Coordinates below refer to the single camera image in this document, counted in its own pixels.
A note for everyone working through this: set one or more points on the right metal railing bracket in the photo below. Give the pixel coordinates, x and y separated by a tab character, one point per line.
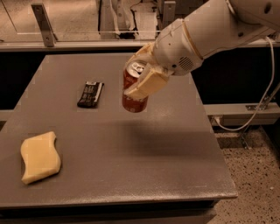
167	12

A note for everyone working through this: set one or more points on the yellow sponge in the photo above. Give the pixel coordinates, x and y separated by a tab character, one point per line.
41	160

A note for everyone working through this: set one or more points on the red coke can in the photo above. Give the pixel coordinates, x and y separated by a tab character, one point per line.
132	101

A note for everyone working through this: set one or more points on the metal railing beam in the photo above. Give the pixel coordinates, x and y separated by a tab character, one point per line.
61	46

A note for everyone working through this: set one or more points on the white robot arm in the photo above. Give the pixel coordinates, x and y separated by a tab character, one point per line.
220	25

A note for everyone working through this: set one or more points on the black snack bar wrapper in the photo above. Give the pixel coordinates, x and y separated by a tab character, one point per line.
90	95

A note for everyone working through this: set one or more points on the left metal railing bracket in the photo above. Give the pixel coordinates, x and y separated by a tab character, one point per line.
44	24

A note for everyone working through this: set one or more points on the metal railing bracket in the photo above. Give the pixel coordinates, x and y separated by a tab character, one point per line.
167	12
44	24

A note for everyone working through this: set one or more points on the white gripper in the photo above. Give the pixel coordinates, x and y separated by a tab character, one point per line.
174	50

